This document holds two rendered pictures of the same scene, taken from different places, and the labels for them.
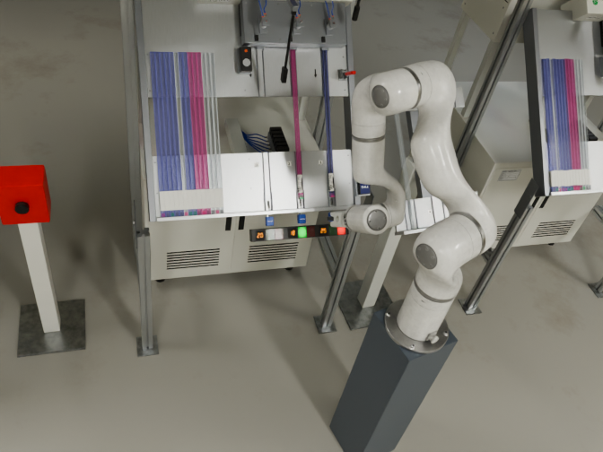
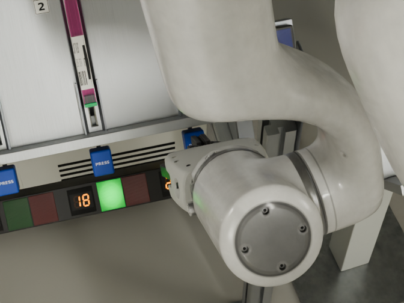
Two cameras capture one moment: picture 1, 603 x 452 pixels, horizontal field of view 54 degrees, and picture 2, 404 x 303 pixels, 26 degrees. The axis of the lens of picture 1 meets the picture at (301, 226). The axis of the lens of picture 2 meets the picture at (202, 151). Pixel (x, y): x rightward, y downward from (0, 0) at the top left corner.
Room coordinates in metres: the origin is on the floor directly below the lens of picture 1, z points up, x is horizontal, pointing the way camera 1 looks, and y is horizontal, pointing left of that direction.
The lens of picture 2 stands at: (0.93, -0.20, 1.54)
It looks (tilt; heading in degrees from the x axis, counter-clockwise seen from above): 56 degrees down; 9
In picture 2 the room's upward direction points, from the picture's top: straight up
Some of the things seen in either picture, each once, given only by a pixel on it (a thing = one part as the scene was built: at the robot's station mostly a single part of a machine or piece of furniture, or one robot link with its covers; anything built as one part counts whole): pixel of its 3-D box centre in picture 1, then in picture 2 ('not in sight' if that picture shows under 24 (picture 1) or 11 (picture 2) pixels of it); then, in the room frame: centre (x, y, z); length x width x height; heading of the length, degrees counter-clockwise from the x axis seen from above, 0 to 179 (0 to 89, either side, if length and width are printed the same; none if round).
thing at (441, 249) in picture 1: (441, 259); not in sight; (1.08, -0.36, 1.00); 0.19 x 0.12 x 0.24; 137
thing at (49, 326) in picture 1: (38, 261); not in sight; (1.29, 0.87, 0.39); 0.24 x 0.24 x 0.78; 23
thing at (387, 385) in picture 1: (385, 388); not in sight; (1.11, -0.39, 0.35); 0.18 x 0.18 x 0.70; 37
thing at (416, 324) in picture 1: (425, 306); not in sight; (1.11, -0.39, 0.79); 0.19 x 0.19 x 0.18
